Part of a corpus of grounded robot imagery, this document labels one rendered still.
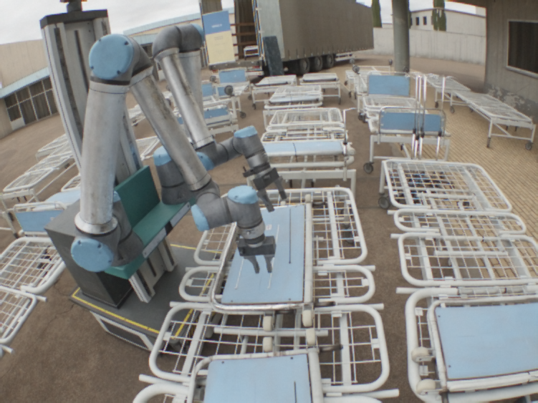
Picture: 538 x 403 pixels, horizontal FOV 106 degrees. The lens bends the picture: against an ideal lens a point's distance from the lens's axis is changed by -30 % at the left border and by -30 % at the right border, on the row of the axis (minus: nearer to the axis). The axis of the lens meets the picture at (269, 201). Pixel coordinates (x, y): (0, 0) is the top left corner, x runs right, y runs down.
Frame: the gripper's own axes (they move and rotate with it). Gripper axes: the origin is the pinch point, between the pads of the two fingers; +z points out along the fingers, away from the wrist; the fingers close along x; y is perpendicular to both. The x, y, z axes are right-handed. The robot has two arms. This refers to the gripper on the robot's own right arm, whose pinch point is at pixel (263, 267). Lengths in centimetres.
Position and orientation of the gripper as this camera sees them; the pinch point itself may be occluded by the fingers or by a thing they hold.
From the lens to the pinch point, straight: 112.0
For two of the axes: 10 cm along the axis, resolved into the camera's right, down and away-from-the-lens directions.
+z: 1.9, 8.5, 5.0
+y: -1.2, 5.2, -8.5
